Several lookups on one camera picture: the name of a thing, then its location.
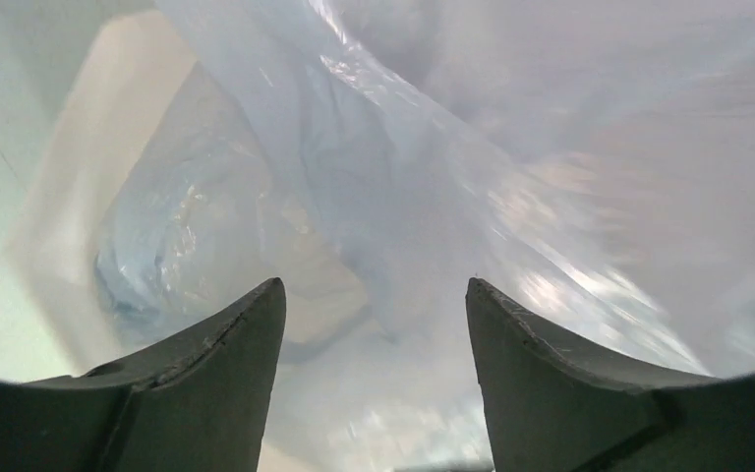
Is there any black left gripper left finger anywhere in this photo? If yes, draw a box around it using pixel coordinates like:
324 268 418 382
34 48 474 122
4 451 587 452
0 278 286 471

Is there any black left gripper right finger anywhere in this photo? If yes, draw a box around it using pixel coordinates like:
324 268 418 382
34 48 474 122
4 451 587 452
466 278 755 471

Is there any light blue plastic trash bag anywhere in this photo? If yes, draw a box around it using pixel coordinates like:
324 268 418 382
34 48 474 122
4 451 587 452
94 1 755 471

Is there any white octagonal trash bin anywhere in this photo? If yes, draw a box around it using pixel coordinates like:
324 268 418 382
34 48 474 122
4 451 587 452
4 9 326 472

